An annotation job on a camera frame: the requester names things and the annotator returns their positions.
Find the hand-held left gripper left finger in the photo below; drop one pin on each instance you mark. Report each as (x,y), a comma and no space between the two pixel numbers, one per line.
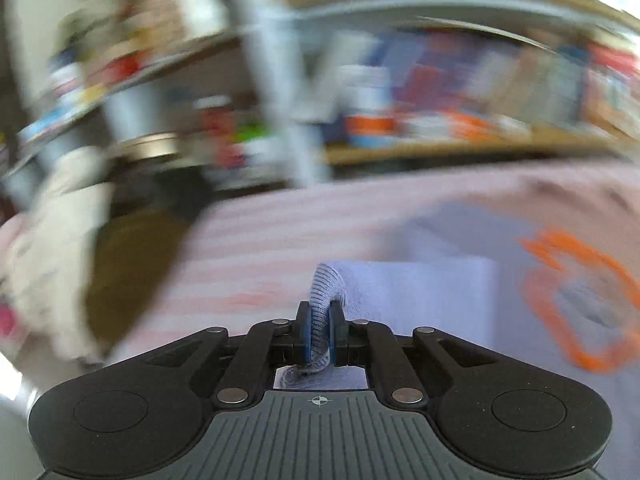
(303,332)

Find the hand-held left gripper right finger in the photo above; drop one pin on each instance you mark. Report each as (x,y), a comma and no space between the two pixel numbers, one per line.
(336,332)

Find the lavender cloth garment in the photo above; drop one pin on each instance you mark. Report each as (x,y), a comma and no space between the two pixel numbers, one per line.
(425,300)

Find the pink checked cartoon table mat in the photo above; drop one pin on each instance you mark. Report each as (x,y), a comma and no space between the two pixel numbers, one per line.
(250,255)

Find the dark brown jacket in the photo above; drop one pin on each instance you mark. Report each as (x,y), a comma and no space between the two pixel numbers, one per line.
(130,265)

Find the wooden bookshelf board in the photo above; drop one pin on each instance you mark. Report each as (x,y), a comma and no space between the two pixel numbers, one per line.
(450,149)

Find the blue and orange box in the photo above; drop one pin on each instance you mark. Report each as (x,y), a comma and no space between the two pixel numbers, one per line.
(369,110)

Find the orange and white flat box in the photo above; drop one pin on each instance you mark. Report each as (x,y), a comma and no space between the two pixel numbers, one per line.
(450,126)

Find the round gold tin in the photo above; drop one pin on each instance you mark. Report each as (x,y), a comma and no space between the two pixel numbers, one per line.
(147,146)

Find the cream cloth pile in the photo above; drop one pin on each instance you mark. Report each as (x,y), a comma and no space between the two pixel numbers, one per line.
(55,240)

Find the row of books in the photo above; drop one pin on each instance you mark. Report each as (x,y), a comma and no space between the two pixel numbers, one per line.
(500,80)

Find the white shelving frame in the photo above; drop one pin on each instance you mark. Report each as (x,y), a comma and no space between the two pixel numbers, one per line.
(280,85)

